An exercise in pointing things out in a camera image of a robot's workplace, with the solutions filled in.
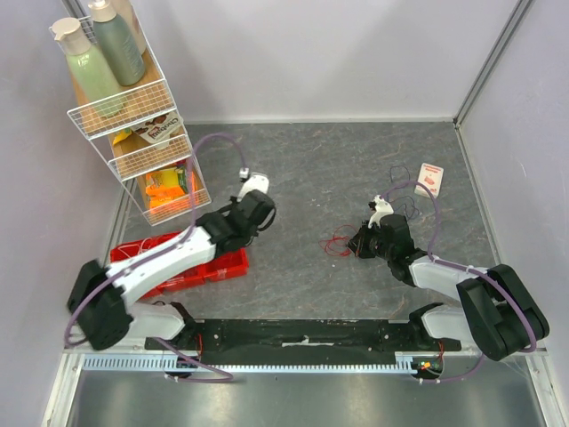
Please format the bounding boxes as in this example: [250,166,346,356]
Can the red cable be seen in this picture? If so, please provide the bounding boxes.
[318,223,357,258]

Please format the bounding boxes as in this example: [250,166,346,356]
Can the white cable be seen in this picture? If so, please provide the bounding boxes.
[116,238,161,261]

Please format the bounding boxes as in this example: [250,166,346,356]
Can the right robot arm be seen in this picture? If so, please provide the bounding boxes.
[348,214,550,361]

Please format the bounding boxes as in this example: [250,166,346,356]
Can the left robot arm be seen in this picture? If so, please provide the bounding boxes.
[67,189,276,350]

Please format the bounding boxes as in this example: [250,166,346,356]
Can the small white card box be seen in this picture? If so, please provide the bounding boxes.
[417,163,444,198]

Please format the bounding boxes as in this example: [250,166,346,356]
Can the red bin right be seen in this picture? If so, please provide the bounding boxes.
[203,248,249,282]

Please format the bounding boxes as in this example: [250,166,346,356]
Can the red bin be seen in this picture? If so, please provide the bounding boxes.
[203,248,249,282]
[109,233,178,299]

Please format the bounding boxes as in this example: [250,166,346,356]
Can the orange snack packs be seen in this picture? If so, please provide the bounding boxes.
[145,165,203,215]

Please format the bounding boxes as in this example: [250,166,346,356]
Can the chocolate cookie box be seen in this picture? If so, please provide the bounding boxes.
[132,111,182,145]

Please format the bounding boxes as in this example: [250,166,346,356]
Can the red bin left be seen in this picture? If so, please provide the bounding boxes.
[109,233,178,299]

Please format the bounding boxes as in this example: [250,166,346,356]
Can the dark green bottle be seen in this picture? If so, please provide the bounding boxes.
[88,1,146,86]

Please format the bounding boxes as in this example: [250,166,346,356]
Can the light green bottle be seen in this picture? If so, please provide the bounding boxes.
[52,17,124,118]

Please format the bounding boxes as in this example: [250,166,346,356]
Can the beige bottle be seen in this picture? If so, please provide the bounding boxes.
[110,0,147,54]

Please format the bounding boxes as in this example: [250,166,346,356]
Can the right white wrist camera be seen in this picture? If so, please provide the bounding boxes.
[367,195,394,229]

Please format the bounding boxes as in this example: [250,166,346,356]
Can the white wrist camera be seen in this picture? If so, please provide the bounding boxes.
[367,195,394,229]
[236,167,269,201]

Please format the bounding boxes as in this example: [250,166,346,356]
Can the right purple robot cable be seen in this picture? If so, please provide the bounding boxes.
[382,179,539,385]

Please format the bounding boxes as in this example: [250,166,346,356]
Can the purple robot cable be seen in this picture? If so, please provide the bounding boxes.
[63,132,250,383]
[382,179,539,385]

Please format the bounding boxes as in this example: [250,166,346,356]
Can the slotted cable duct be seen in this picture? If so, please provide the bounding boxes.
[82,352,417,375]

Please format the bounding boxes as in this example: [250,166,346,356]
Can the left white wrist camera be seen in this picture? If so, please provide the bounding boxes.
[236,167,269,201]

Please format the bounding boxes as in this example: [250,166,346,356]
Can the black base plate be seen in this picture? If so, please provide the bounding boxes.
[168,318,461,365]

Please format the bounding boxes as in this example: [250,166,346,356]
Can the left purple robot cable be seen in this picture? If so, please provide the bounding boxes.
[63,132,250,383]

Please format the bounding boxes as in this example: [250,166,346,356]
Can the aluminium frame rail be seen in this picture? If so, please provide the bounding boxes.
[63,345,547,356]

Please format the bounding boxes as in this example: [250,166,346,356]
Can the white wire shelf rack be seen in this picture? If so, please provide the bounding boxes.
[68,14,211,225]

